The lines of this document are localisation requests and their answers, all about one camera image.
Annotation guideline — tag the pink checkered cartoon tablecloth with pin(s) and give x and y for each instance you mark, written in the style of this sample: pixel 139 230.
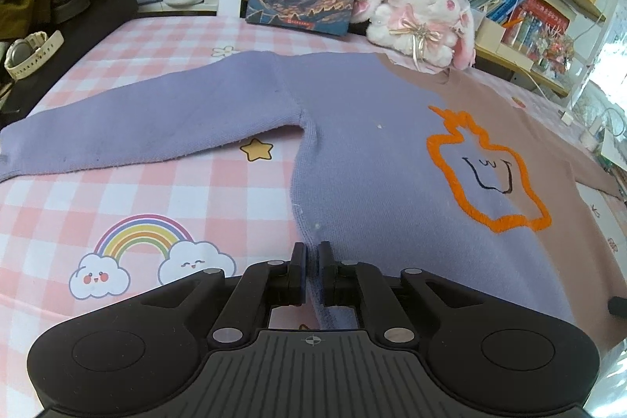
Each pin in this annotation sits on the pink checkered cartoon tablecloth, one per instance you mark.
pixel 77 242

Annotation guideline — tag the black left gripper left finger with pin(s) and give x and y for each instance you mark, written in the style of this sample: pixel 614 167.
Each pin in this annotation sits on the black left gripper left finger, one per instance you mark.
pixel 252 297

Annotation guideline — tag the white pink plush bunny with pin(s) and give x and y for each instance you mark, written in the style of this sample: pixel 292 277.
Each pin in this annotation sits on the white pink plush bunny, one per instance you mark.
pixel 440 33

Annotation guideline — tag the purple and pink knit sweater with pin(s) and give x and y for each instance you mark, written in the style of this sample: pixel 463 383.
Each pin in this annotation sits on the purple and pink knit sweater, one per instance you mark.
pixel 396 167

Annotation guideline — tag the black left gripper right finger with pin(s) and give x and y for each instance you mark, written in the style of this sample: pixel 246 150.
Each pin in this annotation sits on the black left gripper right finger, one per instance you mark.
pixel 363 287

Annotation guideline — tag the white wristwatch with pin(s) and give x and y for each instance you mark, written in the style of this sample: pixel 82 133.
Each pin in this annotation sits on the white wristwatch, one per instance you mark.
pixel 27 55

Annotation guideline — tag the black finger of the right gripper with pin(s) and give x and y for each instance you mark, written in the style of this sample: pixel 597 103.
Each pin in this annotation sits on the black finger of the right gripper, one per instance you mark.
pixel 617 305

